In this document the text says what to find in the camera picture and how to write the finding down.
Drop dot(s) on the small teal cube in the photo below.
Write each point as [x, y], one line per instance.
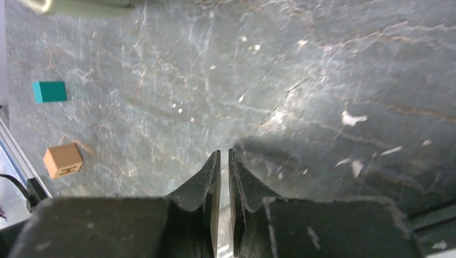
[49, 91]

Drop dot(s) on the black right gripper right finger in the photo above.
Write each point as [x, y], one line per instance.
[249, 222]

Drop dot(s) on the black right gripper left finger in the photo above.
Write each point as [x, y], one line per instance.
[192, 223]

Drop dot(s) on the small wooden cube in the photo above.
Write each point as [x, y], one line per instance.
[62, 160]

